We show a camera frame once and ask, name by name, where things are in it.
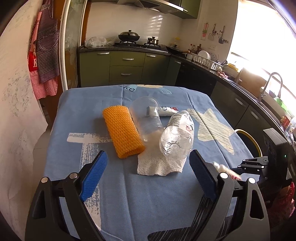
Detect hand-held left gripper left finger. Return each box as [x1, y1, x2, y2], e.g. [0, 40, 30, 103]
[25, 150, 109, 241]

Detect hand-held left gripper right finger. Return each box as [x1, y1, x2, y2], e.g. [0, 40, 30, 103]
[189, 149, 271, 241]

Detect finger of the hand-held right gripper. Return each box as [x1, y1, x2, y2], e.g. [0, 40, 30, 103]
[239, 157, 269, 165]
[231, 165, 264, 174]

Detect yellow-rimmed black bin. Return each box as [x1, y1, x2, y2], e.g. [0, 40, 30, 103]
[234, 129, 263, 158]

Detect white red toothpaste tube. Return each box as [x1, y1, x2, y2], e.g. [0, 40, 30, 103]
[211, 161, 242, 181]

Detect clear plastic bottle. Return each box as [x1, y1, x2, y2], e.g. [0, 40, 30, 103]
[159, 110, 195, 158]

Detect white paper towel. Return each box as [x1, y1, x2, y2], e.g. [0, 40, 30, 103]
[136, 146, 186, 176]

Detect orange foam net sleeve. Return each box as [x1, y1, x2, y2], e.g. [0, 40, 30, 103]
[102, 105, 146, 159]

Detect blue printed tablecloth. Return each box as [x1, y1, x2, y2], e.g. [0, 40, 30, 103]
[43, 85, 255, 241]

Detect steel kitchen faucet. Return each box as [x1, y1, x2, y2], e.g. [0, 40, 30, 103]
[257, 72, 283, 102]

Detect clear plastic cup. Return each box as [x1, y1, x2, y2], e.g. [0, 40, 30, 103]
[129, 97, 165, 142]

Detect small white tube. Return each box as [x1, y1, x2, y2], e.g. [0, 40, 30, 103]
[146, 106, 179, 117]

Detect wooden cutting board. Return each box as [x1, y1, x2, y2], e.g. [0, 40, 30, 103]
[236, 67, 266, 96]

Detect black built-in appliance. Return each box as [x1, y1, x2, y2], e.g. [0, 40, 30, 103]
[175, 62, 216, 96]

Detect red checked apron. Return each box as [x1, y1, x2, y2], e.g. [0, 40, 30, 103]
[28, 5, 58, 100]

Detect white dish rack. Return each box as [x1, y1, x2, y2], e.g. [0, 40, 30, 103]
[193, 54, 223, 70]

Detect green base cabinets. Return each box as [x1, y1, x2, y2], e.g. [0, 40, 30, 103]
[79, 49, 171, 88]

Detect white plates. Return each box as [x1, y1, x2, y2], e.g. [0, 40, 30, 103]
[198, 50, 216, 60]

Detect black frying pan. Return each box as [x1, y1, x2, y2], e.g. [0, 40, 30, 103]
[166, 45, 185, 55]

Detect hanging kitchen utensils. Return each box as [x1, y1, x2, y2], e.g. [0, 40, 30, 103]
[210, 23, 228, 44]

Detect glass sliding door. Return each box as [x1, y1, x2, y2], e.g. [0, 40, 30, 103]
[60, 0, 89, 91]

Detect purple checked apron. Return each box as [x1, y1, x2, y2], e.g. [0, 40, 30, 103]
[37, 0, 60, 83]

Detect clear plastic bag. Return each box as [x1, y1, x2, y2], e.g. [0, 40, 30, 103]
[84, 37, 107, 48]

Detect black gas stove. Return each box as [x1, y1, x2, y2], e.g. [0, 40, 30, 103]
[115, 42, 162, 49]

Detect black wok with lid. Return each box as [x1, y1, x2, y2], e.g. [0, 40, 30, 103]
[118, 30, 141, 42]

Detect steel range hood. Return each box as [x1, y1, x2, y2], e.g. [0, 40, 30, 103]
[117, 0, 188, 14]

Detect small wall poster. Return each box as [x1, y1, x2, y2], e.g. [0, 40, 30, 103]
[202, 22, 210, 40]

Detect green wall cabinets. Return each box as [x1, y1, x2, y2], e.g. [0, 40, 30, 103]
[180, 0, 201, 19]

